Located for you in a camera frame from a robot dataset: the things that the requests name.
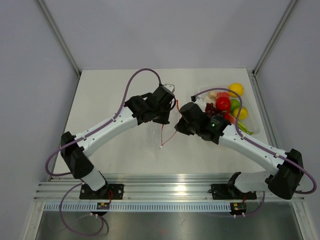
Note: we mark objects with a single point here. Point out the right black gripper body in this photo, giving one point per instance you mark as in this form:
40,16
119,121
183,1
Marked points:
183,127

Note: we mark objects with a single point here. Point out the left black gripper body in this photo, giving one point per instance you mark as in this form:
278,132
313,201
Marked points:
162,114

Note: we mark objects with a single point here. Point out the clear zip top bag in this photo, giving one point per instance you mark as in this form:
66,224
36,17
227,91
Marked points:
161,134

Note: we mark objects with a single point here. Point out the white garlic bulb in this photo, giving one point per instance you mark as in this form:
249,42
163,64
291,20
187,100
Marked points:
213,94

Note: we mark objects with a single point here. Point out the red tomato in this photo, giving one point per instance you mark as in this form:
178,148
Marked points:
223,103

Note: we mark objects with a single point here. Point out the yellow orange top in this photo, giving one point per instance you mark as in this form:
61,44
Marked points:
237,88

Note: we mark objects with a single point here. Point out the yellow orange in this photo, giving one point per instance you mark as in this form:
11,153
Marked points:
237,88
243,113

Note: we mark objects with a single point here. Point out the watermelon slice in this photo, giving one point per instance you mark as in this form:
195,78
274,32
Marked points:
230,118

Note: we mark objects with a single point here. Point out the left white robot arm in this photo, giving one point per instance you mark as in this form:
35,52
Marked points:
78,148

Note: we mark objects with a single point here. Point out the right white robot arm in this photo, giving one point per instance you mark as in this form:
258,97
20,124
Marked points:
282,170

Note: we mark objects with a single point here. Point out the purple grape bunch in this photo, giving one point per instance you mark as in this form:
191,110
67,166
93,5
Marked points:
210,110

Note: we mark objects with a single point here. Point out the red yellow peach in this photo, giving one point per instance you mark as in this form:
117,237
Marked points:
223,94

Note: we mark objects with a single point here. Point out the green lime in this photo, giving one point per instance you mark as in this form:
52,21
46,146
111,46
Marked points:
234,104

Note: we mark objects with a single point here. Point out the green onion stalk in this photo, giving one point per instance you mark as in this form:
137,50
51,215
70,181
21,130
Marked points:
243,128

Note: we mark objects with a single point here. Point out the white plastic basket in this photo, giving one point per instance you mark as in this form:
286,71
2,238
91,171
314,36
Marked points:
250,122

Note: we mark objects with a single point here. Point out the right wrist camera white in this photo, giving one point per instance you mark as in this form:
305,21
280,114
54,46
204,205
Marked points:
200,102

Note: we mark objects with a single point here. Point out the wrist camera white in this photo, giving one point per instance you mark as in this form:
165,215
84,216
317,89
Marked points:
200,102
170,87

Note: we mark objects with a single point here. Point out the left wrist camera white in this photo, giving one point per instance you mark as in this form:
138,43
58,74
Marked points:
170,87

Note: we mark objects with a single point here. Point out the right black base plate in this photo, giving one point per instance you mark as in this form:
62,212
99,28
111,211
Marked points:
221,191

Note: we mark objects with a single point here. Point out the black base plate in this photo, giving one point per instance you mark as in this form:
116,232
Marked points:
221,191
112,191

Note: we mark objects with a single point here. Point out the aluminium mounting rail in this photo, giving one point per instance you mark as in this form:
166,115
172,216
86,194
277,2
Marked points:
139,187

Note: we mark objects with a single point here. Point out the white slotted cable duct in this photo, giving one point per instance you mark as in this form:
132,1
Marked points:
211,207

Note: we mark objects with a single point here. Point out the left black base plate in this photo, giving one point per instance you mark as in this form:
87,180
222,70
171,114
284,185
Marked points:
112,191

